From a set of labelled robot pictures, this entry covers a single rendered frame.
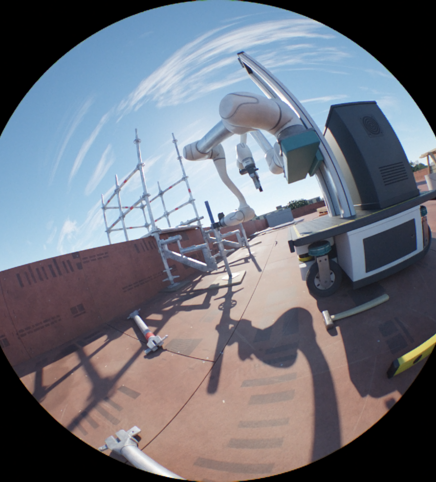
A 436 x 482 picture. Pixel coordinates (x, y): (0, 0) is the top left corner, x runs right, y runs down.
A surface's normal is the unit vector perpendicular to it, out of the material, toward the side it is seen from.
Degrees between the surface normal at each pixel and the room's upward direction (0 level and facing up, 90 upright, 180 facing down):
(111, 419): 0
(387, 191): 90
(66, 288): 90
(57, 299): 90
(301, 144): 90
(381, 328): 0
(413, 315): 0
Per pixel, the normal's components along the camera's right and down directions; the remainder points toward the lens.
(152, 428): -0.31, -0.95
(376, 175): -0.45, 0.17
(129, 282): 0.85, -0.27
